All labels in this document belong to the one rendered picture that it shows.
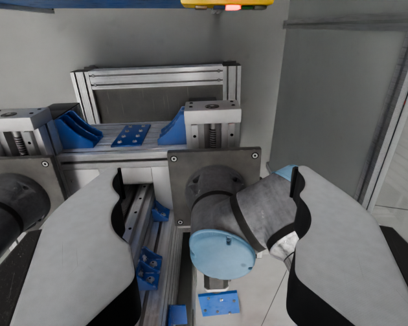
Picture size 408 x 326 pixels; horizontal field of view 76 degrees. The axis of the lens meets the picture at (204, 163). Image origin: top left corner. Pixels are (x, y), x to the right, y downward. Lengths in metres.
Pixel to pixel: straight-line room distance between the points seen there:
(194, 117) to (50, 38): 1.28
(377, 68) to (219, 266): 0.63
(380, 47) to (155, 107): 1.02
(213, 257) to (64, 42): 1.50
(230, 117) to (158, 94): 0.84
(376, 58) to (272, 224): 0.56
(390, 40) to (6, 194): 0.96
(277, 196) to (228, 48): 1.24
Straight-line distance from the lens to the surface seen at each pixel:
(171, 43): 1.60
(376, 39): 0.87
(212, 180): 0.58
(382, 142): 0.79
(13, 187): 0.74
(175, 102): 1.43
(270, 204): 0.45
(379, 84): 0.83
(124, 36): 1.64
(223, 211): 0.48
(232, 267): 0.50
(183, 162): 0.62
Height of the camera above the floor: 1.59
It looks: 63 degrees down
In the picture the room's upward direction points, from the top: 178 degrees clockwise
